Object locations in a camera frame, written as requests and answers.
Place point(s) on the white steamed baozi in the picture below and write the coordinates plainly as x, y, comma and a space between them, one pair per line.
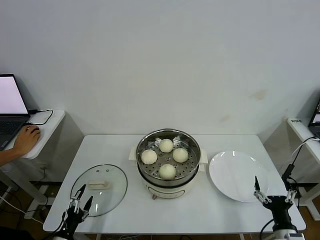
166, 145
180, 155
149, 157
167, 171

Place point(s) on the person's bare hand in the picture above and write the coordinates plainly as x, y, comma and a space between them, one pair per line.
26, 140

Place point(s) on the white side table with mouse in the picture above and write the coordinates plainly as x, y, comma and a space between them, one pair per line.
50, 130

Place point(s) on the white side table with label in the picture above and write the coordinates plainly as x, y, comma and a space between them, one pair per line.
300, 130

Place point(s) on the dark laptop, screen edge only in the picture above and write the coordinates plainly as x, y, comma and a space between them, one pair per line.
315, 120

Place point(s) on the dark laptop with wide screen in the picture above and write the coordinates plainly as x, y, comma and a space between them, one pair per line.
10, 100

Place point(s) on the round glass pot lid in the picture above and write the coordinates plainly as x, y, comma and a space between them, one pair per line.
112, 172

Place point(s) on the round white plate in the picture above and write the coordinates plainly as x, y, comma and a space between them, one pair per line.
237, 175

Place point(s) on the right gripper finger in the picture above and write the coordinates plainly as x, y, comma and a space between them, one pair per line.
257, 185
291, 196

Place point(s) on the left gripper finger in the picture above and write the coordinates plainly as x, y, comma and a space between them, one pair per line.
88, 206
79, 193

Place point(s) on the steel steamer pot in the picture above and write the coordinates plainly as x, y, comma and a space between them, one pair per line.
165, 190

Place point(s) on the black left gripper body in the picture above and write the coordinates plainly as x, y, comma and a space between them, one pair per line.
73, 218

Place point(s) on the person's bare forearm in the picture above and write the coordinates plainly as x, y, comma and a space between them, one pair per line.
7, 157

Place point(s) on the black computer mouse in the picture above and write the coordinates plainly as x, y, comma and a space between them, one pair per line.
38, 129

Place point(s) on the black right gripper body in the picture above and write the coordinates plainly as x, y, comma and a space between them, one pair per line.
278, 207

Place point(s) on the white wall socket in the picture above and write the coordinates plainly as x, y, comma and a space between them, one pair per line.
42, 165

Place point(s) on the perforated steel steamer basket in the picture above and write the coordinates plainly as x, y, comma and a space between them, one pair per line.
192, 172

